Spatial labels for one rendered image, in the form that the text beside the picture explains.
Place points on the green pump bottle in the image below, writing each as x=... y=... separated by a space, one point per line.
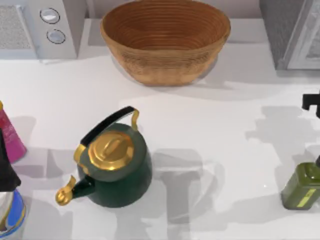
x=301 y=187

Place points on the green and gold kettle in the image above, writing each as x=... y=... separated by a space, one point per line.
x=117 y=170

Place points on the brown woven basket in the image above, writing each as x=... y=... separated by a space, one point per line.
x=165 y=42

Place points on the pale microwave oven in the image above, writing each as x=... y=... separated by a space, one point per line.
x=27 y=27

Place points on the round microwave knob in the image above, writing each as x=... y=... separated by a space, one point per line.
x=49 y=15
x=56 y=36

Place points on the pink bottle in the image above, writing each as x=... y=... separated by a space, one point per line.
x=11 y=140

